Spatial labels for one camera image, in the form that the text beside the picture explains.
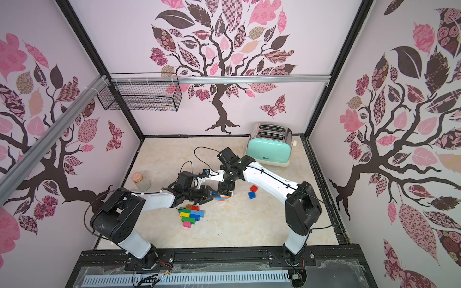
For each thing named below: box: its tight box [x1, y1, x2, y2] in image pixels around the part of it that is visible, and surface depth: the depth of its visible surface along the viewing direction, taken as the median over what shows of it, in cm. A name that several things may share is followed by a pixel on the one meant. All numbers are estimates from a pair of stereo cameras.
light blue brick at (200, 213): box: [190, 210, 205, 218], surface depth 86 cm
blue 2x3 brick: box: [190, 213, 203, 221], surface depth 86 cm
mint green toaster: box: [246, 122, 293, 167], surface depth 100 cm
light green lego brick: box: [181, 216, 197, 225], surface depth 85 cm
